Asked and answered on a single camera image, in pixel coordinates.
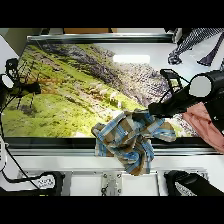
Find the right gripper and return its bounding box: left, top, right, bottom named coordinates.
left=147, top=96, right=177, bottom=119

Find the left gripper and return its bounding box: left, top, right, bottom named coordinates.
left=19, top=82, right=42, bottom=97

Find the checked shirt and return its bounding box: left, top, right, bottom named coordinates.
left=91, top=109, right=177, bottom=177

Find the pink garment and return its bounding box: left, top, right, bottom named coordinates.
left=181, top=102, right=224, bottom=154

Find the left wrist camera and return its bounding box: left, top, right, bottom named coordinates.
left=5, top=57, right=20, bottom=80

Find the silver frame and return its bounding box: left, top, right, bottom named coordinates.
left=6, top=32, right=223, bottom=197

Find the black cable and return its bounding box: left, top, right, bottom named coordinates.
left=0, top=111, right=43, bottom=190

